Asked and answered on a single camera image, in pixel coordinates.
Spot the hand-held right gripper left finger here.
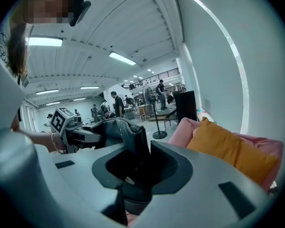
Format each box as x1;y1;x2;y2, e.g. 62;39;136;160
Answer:
0;128;128;228

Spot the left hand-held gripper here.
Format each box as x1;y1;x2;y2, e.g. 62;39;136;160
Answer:
49;106;103;153

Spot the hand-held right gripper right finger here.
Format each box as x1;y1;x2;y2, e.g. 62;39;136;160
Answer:
123;140;276;228

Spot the black garment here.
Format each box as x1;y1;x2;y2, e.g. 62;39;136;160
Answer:
90;117;153;202

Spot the person's left forearm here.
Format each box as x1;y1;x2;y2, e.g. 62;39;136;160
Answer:
10;124;65;154

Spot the orange cushion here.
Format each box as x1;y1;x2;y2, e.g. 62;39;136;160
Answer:
186;117;280;185

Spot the wooden chair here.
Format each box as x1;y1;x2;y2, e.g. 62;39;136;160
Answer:
137;106;148;121

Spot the black standing fan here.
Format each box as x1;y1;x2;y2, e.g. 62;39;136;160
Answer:
142;84;168;140

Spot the black chair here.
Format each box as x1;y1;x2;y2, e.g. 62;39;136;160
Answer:
163;109;179;131

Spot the black balcony railing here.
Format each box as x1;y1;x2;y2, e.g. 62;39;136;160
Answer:
123;67;181;90

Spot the white dotted shirt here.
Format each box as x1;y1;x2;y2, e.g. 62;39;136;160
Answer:
0;20;25;133

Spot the silver bracelet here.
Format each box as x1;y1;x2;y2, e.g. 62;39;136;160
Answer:
50;132;60;152

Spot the black head-worn camera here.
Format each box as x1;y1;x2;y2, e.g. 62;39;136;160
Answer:
69;0;92;27

